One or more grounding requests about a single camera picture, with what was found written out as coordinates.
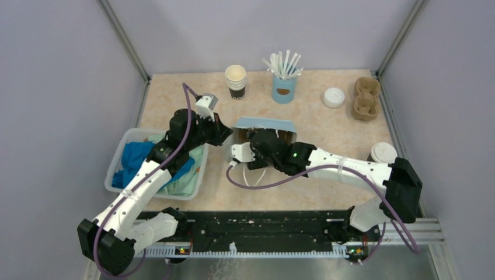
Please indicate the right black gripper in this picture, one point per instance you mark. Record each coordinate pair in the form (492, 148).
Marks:
(258, 163)

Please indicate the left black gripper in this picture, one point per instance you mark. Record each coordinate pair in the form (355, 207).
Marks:
(218, 128)

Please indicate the light blue paper bag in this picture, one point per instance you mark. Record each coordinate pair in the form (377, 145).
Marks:
(258, 164)

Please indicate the stack of paper cups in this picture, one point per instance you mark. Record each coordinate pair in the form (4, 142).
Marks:
(236, 81)

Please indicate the white plastic cup lid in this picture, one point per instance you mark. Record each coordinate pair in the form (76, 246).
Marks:
(384, 152)

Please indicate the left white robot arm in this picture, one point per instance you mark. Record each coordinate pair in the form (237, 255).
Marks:
(112, 239)

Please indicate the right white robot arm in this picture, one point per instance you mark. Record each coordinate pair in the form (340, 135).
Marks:
(396, 185)

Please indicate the light green cloth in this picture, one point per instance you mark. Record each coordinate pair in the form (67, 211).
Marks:
(183, 183)

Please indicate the blue straw holder cup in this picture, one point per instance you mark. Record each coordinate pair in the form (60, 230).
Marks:
(283, 90)

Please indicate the bundle of wrapped straws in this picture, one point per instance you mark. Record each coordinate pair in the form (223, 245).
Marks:
(284, 66)

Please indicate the stack of spare lids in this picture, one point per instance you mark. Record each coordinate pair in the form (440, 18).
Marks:
(333, 97)

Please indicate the brown pulp cup carrier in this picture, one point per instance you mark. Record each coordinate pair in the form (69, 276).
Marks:
(365, 105)

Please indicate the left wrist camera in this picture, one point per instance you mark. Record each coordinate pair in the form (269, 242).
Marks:
(205, 105)

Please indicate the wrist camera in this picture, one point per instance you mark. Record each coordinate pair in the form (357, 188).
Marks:
(205, 105)
(242, 152)

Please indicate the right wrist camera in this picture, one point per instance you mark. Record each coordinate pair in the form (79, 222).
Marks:
(242, 152)

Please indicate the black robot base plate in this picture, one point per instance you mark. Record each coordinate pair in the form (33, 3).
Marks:
(269, 231)

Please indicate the white cable duct strip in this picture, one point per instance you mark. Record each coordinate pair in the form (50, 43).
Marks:
(162, 250)

